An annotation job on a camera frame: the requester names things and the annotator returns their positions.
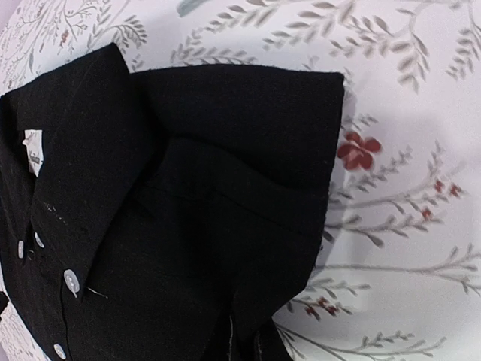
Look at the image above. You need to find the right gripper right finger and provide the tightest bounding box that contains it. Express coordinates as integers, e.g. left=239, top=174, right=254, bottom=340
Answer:
left=255, top=319, right=292, bottom=361

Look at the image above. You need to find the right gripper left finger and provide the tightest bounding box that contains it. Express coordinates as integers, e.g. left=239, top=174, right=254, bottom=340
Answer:
left=210, top=312, right=237, bottom=361

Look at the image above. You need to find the floral patterned tablecloth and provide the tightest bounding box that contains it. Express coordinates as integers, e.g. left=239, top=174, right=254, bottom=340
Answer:
left=1, top=1, right=480, bottom=360

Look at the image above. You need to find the black long sleeve shirt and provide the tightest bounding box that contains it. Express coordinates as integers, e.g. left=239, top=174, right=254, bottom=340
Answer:
left=1, top=44, right=344, bottom=360

